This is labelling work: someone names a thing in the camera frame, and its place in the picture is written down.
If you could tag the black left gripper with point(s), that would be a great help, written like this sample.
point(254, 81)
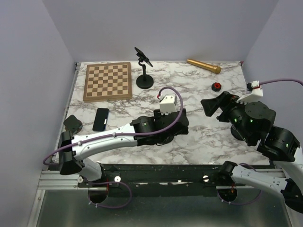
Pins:
point(183, 132)

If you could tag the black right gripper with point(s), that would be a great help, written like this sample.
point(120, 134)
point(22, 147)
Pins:
point(209, 105)

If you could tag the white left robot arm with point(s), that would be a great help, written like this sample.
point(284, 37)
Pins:
point(74, 156)

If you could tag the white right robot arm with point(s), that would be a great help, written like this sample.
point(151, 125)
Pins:
point(254, 123)

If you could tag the black far phone stand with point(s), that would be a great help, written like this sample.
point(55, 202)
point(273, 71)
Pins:
point(144, 81)

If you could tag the black phone blue edge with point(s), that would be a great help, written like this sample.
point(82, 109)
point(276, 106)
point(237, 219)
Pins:
point(100, 120)

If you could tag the black red knob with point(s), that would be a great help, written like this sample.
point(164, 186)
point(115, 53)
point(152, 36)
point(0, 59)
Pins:
point(216, 87)

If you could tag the gold cylinder tube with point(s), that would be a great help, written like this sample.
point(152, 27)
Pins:
point(212, 68)

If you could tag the wooden chessboard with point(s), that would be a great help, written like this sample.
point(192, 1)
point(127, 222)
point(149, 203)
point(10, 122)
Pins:
point(108, 82)

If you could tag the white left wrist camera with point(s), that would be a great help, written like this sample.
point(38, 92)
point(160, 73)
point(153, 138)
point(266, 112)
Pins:
point(167, 104)

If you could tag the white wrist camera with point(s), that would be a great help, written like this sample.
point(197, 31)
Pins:
point(255, 93)
point(167, 104)

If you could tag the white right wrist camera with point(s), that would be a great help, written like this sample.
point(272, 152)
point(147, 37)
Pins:
point(255, 93)

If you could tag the black mounting rail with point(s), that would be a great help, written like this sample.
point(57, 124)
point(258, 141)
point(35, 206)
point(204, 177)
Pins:
point(159, 180)

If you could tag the small black dark mount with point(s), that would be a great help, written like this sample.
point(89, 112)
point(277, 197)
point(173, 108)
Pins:
point(72, 124)

